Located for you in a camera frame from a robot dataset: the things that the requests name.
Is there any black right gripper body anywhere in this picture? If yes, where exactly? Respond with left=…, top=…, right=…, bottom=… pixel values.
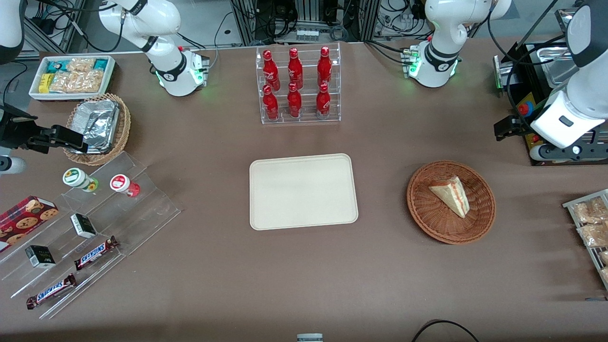
left=0, top=107, right=53, bottom=153

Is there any triangular sandwich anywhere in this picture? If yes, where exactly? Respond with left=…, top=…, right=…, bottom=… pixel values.
left=428, top=175, right=470, bottom=219

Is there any deep wicker basket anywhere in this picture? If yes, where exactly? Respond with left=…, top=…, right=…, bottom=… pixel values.
left=63, top=92, right=132, bottom=166

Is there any round shallow wicker basket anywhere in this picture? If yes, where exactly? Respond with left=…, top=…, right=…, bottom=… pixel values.
left=406, top=160, right=497, bottom=246

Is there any beige rectangular tray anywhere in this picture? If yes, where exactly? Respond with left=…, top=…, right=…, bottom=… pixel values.
left=249, top=152, right=359, bottom=231

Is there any green lid cup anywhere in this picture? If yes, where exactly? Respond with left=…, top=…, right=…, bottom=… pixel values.
left=62, top=167, right=100, bottom=192

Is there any silver foil wrapped food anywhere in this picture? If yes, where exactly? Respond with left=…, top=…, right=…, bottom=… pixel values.
left=70, top=99, right=120, bottom=154

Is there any black hot food display case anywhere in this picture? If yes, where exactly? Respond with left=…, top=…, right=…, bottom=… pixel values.
left=493, top=42, right=608, bottom=167

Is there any large clear cracker bag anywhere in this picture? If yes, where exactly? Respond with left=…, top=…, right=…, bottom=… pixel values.
left=49, top=70, right=104, bottom=94

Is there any steel food pan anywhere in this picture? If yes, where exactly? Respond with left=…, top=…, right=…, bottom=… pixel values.
left=539, top=47, right=579, bottom=89

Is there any red lid cup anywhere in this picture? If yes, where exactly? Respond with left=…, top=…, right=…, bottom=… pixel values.
left=110, top=174, right=141, bottom=198

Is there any white rectangular snack bin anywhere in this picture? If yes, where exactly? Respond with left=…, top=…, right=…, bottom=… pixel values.
left=28, top=54, right=117, bottom=103

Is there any small clear cracker bag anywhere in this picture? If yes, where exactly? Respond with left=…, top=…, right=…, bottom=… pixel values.
left=66, top=57, right=96, bottom=73

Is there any small black box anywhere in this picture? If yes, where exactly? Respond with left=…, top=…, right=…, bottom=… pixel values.
left=24, top=245, right=57, bottom=269
left=70, top=213, right=97, bottom=239

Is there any red cookie box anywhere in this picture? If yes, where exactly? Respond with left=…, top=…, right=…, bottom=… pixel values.
left=0, top=195, right=59, bottom=253

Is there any clear acrylic stepped shelf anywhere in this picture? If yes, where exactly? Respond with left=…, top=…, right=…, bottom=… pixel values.
left=0, top=151, right=182, bottom=320

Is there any snickers chocolate bar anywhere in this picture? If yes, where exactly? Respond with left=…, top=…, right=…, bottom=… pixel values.
left=73, top=236, right=119, bottom=271
left=26, top=273, right=77, bottom=310

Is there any clear acrylic bottle rack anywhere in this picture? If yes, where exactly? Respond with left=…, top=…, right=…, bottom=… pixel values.
left=256, top=42, right=342, bottom=125

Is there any red cola bottle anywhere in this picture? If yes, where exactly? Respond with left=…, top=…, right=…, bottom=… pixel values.
left=287, top=47, right=304, bottom=90
left=317, top=46, right=333, bottom=87
left=315, top=83, right=332, bottom=120
left=262, top=85, right=280, bottom=121
left=262, top=49, right=281, bottom=92
left=286, top=82, right=303, bottom=119

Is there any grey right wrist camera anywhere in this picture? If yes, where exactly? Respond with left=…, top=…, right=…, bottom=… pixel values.
left=0, top=156, right=27, bottom=175

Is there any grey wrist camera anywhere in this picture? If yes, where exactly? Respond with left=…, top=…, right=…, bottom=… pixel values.
left=0, top=156, right=27, bottom=175
left=529, top=142, right=608, bottom=163

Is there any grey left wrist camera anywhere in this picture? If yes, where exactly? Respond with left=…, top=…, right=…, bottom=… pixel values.
left=529, top=142, right=608, bottom=163

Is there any metal wire rack tray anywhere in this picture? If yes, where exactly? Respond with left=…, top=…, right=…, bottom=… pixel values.
left=562, top=189, right=608, bottom=290

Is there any aluminium profile frame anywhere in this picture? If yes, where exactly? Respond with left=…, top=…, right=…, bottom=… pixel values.
left=230, top=0, right=381, bottom=47

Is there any black floor cable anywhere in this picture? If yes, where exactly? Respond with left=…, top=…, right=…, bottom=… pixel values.
left=410, top=319, right=481, bottom=342

